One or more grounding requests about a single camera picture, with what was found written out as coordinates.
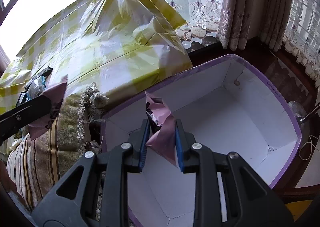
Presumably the striped towel cushion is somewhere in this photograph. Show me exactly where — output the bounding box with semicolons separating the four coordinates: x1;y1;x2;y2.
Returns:
7;83;108;211

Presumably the purple white cardboard box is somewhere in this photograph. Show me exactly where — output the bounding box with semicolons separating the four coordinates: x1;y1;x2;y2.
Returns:
104;54;302;226

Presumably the silver lamp base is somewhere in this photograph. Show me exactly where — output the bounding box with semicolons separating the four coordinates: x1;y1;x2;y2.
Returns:
288;101;310;149

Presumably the yellow checkered tablecloth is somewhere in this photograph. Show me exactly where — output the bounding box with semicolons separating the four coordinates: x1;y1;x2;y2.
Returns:
1;0;192;113

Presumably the pink curtain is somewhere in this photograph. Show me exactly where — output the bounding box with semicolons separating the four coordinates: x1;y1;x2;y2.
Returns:
217;0;292;51

